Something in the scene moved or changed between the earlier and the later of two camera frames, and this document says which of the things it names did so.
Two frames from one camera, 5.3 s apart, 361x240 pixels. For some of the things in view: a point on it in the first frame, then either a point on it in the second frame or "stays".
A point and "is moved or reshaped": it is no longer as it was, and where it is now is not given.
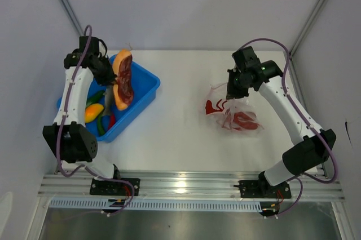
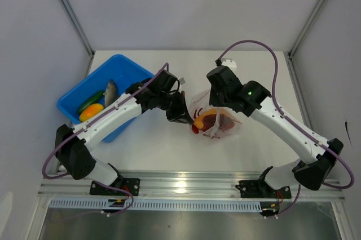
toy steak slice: [123, 89] to [214, 119]
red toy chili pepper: [112, 120] is moved or reshaped
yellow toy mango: [91, 111] stays
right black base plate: [261, 189] stays
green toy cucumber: [94, 98] stays
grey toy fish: [108, 100] stays
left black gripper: [110, 78] to [180, 114]
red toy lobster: [238, 120] to [212, 119]
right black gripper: [232, 93] to [214, 101]
